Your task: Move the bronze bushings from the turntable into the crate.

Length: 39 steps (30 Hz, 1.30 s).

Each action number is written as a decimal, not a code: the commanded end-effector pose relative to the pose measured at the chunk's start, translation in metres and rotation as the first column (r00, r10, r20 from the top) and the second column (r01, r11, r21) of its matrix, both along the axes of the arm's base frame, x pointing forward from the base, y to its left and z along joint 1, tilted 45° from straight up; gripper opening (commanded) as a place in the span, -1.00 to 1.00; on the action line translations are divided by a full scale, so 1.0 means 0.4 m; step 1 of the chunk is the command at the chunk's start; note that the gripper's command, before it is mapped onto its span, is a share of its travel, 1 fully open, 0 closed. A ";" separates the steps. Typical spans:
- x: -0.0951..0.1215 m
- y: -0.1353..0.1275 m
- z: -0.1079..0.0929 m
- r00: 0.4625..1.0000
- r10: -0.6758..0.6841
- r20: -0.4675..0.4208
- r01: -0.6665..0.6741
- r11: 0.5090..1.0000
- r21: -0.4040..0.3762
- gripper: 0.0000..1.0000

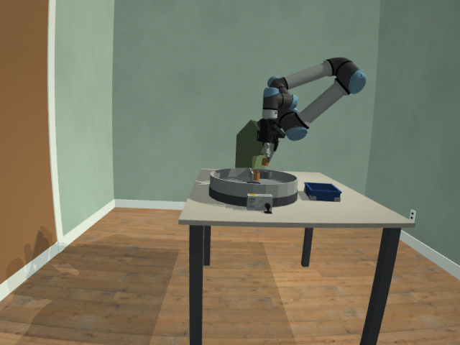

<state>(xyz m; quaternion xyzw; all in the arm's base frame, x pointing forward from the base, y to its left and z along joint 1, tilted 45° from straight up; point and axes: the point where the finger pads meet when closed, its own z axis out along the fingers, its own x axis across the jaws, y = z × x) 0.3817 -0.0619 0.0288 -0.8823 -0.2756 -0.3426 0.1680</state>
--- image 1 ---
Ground blue crate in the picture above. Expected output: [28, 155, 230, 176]
[304, 182, 342, 202]

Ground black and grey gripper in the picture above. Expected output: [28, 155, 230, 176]
[257, 119, 279, 162]

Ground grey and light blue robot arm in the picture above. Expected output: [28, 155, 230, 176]
[262, 57, 367, 141]

